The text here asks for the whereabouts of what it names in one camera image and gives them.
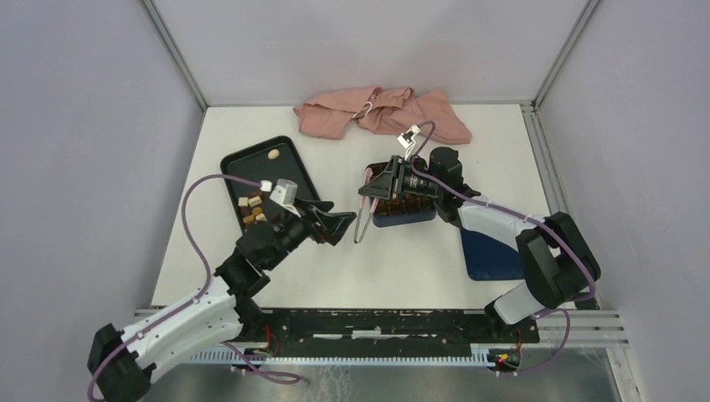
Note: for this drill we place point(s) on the white square chocolate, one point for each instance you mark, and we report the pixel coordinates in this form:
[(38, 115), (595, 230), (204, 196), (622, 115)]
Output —
[(255, 201)]

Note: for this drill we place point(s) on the blue box lid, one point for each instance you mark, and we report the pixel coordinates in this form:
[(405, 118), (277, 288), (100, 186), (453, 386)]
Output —
[(488, 259)]

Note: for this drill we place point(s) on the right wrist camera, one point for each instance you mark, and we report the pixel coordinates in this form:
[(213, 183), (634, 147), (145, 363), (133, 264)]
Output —
[(407, 140)]

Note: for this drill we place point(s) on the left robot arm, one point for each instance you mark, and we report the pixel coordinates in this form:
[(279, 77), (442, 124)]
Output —
[(124, 363)]

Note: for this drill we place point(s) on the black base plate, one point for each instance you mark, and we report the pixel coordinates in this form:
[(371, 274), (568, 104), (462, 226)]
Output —
[(372, 333)]

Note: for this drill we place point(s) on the pink silicone tongs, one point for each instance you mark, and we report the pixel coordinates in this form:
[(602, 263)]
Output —
[(365, 214)]

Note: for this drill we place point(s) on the blue chocolate box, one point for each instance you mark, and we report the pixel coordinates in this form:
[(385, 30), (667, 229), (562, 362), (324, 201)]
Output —
[(412, 209)]

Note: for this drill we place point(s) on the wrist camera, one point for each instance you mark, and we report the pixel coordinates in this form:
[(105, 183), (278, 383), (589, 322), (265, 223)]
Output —
[(407, 140), (282, 193)]

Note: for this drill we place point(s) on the pink cloth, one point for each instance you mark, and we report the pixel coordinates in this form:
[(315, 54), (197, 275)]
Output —
[(380, 111)]

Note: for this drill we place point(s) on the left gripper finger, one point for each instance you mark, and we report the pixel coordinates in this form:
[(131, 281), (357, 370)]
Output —
[(324, 215), (332, 234)]

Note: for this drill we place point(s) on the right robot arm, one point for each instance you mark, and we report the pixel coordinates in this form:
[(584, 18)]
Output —
[(557, 264)]

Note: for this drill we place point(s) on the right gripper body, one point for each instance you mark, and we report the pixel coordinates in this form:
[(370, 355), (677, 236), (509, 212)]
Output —
[(406, 180)]

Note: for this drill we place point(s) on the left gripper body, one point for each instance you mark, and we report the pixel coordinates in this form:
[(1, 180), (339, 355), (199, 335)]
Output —
[(308, 226)]

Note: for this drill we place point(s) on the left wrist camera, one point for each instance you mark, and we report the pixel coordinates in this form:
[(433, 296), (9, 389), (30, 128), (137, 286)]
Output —
[(282, 193)]

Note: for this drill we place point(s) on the black chocolate tray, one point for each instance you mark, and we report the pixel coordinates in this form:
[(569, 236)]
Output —
[(253, 164)]

